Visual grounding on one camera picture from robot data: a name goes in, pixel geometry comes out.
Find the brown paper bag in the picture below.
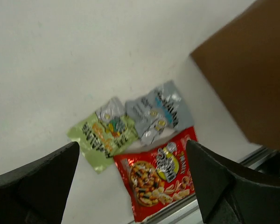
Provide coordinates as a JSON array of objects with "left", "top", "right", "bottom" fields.
[{"left": 191, "top": 0, "right": 280, "bottom": 151}]

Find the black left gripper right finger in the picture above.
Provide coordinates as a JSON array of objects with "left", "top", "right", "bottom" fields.
[{"left": 186, "top": 140, "right": 280, "bottom": 224}]

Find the pale blue snack packet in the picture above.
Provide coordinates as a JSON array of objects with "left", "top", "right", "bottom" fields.
[{"left": 125, "top": 80, "right": 194, "bottom": 145}]

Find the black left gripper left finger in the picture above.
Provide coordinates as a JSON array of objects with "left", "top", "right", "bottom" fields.
[{"left": 0, "top": 142, "right": 80, "bottom": 224}]

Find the green snack packet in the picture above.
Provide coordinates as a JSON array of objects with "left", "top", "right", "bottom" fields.
[{"left": 67, "top": 97, "right": 138, "bottom": 174}]

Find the red mixed snack bag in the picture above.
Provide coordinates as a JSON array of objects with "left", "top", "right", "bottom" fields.
[{"left": 114, "top": 127, "right": 197, "bottom": 222}]

